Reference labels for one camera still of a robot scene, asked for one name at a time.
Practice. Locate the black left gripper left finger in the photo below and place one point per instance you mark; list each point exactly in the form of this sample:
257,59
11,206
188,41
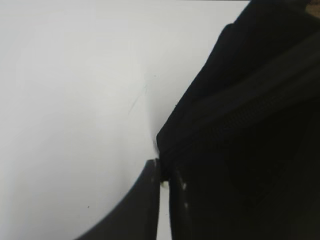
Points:
136,216

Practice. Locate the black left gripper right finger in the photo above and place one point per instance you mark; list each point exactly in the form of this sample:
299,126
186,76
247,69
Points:
179,211

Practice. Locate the black canvas tote bag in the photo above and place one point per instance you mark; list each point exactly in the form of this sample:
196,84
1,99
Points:
246,133

